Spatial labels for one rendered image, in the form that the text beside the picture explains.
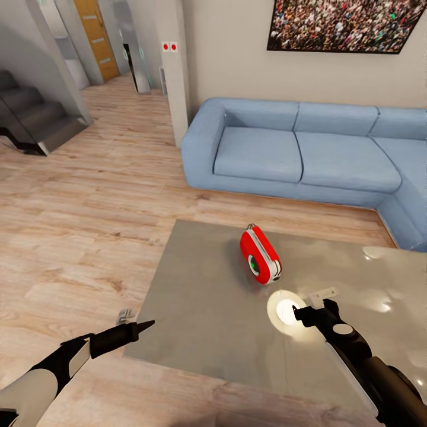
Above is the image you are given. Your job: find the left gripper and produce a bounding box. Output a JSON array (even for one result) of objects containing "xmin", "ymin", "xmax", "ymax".
[{"xmin": 106, "ymin": 320, "xmax": 155, "ymax": 352}]

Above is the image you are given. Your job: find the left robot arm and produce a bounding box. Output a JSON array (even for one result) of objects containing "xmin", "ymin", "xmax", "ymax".
[{"xmin": 0, "ymin": 309, "xmax": 155, "ymax": 427}]

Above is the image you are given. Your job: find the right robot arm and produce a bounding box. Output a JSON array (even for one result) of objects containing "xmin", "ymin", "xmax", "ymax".
[{"xmin": 292, "ymin": 288, "xmax": 427, "ymax": 427}]

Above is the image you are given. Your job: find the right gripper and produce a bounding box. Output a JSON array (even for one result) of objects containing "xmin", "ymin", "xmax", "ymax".
[{"xmin": 292, "ymin": 300, "xmax": 340, "ymax": 329}]

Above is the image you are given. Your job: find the radio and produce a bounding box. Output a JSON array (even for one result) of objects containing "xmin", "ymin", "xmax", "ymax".
[{"xmin": 240, "ymin": 224, "xmax": 282, "ymax": 285}]

